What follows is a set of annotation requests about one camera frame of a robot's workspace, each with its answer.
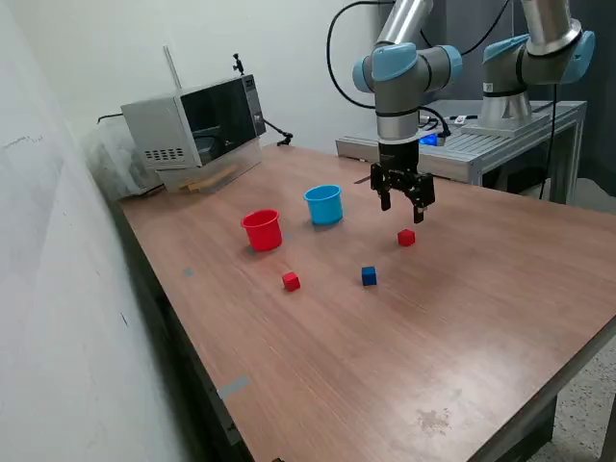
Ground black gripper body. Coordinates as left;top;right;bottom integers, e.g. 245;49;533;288
377;139;422;191

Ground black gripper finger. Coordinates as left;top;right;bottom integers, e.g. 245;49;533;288
405;172;437;225
369;163;394;213

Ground aluminium robot base table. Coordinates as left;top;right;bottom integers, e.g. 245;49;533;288
335;98;589;203

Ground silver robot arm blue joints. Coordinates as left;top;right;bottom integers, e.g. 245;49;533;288
351;0;597;145

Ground blue plastic cup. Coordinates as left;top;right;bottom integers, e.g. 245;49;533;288
301;184;345;226

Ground dark grey curtain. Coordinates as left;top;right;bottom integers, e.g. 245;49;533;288
376;0;616;198

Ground red plastic cup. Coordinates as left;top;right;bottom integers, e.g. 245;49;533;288
240;208;284;253

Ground clear acrylic riser stand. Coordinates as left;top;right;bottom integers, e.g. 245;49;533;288
156;137;265;194

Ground wooden sticks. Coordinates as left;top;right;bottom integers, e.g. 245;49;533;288
178;166;241;193

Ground silver microwave oven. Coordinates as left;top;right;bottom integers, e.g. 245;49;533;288
119;73;268;170

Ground long grey tape strip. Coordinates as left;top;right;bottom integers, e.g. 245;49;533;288
217;375;251;399

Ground thin white rod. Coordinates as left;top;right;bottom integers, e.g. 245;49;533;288
162;45;183;92

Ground translucent plastic storage box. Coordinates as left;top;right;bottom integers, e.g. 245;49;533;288
81;119;165;201

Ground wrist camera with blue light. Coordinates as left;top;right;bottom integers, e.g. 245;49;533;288
417;125;451;148

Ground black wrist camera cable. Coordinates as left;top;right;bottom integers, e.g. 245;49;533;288
325;0;512;139

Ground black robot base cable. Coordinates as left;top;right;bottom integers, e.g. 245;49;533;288
536;82;559;200

